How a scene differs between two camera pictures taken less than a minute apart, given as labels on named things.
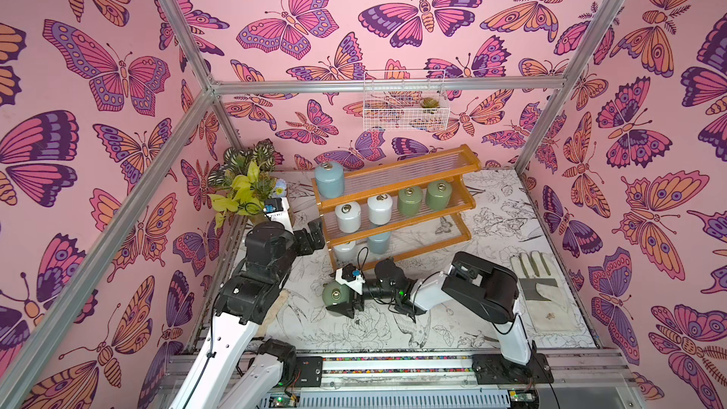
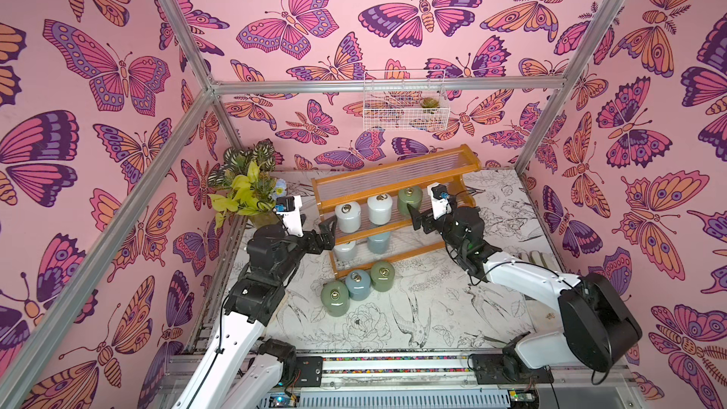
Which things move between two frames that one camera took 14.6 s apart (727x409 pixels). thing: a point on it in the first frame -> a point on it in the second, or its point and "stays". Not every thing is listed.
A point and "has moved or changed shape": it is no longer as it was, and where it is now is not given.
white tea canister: (348, 214) stays
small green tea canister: (410, 201) stays
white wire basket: (405, 100) stays
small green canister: (438, 194) has moved or changed shape
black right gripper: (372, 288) -> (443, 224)
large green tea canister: (334, 293) stays
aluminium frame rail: (17, 377) stays
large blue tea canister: (329, 176) has moved or changed shape
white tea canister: (380, 209) stays
